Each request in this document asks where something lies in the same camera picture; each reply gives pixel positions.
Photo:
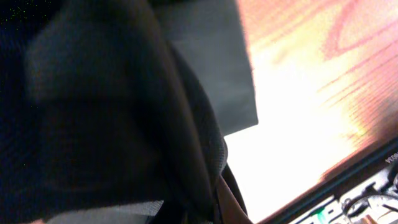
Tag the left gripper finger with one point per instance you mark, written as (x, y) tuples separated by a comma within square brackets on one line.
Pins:
[(231, 206)]

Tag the black long pants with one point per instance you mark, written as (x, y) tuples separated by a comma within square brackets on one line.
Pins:
[(117, 110)]

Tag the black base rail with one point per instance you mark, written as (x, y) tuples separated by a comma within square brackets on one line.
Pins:
[(351, 173)]

